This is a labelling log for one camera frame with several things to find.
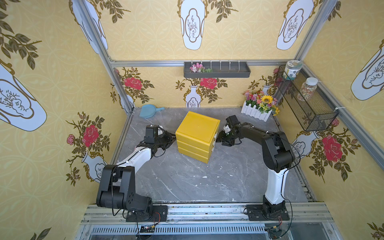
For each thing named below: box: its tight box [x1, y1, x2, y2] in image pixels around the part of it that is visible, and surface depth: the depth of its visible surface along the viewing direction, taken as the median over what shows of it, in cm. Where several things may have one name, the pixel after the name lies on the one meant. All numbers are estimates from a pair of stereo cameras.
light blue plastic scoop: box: [139, 104, 165, 119], surface depth 123 cm
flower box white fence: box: [241, 100, 273, 122], surface depth 115 cm
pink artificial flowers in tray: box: [189, 62, 213, 73], surface depth 89 cm
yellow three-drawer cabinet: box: [175, 111, 221, 164], surface depth 83 cm
